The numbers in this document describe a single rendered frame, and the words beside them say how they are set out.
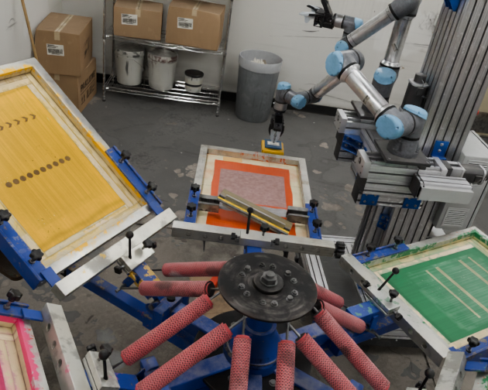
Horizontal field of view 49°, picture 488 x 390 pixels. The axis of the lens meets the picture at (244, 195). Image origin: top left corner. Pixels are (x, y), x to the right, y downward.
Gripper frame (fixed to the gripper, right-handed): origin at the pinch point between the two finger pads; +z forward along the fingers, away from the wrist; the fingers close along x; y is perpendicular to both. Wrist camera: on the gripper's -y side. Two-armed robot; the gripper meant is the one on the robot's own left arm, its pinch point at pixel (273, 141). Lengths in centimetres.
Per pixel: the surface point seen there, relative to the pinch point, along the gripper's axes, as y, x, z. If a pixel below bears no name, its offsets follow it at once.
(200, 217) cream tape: -83, 36, 3
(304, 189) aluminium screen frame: -51, -14, -1
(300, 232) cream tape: -84, -10, 3
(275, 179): -39.4, -0.2, 2.8
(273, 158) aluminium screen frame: -21.1, 1.0, -0.1
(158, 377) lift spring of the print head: -186, 40, -16
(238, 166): -30.7, 19.4, 2.8
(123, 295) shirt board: -135, 59, 6
